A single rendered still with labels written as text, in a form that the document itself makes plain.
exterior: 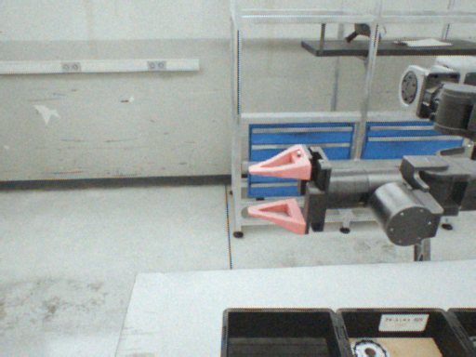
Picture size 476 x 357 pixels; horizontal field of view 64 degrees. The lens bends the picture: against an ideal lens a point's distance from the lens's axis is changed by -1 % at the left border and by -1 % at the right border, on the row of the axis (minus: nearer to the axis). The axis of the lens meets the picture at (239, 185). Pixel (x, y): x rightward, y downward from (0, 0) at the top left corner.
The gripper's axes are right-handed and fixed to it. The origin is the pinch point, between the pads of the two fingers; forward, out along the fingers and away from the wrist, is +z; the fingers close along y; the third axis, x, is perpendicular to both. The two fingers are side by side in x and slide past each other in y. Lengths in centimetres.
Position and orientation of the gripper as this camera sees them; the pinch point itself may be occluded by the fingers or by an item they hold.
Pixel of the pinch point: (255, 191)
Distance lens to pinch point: 51.8
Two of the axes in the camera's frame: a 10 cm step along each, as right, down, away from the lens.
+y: -0.1, 8.8, 4.7
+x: -0.7, -4.7, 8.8
